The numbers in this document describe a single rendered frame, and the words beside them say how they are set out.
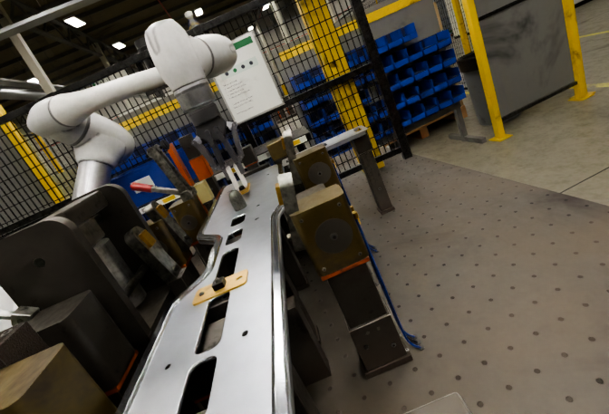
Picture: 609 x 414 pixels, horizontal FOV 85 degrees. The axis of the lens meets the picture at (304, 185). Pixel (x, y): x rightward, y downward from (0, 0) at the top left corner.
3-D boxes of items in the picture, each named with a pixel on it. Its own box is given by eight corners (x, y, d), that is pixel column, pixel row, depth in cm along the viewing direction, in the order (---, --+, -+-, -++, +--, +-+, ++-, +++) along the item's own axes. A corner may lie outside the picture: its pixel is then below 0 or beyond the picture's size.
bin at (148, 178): (186, 186, 124) (169, 155, 120) (119, 214, 129) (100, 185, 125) (201, 173, 139) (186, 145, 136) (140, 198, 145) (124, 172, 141)
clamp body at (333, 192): (430, 356, 59) (362, 186, 49) (369, 382, 60) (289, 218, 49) (414, 331, 66) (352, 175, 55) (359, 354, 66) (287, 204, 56)
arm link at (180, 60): (191, 81, 77) (222, 72, 88) (156, 12, 72) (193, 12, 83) (160, 97, 82) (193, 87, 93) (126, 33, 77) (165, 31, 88)
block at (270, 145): (326, 225, 124) (287, 136, 113) (307, 234, 124) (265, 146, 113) (323, 216, 131) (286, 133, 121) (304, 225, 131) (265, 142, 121)
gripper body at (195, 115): (217, 100, 89) (234, 131, 92) (188, 112, 89) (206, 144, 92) (213, 101, 82) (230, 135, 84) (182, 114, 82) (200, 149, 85)
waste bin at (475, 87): (540, 108, 331) (526, 34, 309) (497, 129, 326) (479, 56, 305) (501, 108, 379) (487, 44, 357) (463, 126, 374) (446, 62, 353)
